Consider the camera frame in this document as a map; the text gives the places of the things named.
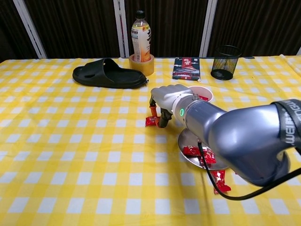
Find yellow white checkered tablecloth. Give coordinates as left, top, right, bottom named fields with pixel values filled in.
left=0, top=54, right=301, bottom=226

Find dark blue printed box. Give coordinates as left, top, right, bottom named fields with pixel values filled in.
left=172, top=56, right=202, bottom=83

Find drink bottle with orange label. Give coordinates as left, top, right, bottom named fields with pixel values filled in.
left=130, top=9, right=152, bottom=63

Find dark corrugated partition panel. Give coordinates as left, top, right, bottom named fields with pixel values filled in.
left=124, top=0, right=210, bottom=58
left=0, top=0, right=40, bottom=62
left=23, top=0, right=122, bottom=59
left=208, top=0, right=301, bottom=57

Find brown packing tape roll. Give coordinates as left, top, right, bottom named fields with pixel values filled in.
left=128, top=53, right=155, bottom=76

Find black mesh pen holder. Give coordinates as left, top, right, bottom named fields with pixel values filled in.
left=210, top=45, right=242, bottom=81

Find white paper cup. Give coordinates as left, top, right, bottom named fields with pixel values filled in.
left=187, top=85, right=214, bottom=103

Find silver metal plate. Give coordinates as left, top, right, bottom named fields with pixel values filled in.
left=178, top=128, right=230, bottom=170

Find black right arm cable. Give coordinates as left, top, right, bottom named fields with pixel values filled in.
left=197, top=139, right=301, bottom=201

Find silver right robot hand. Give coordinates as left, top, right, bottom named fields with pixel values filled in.
left=148, top=84, right=196, bottom=129

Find black rubber slipper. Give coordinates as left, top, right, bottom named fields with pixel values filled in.
left=72, top=58, right=150, bottom=89

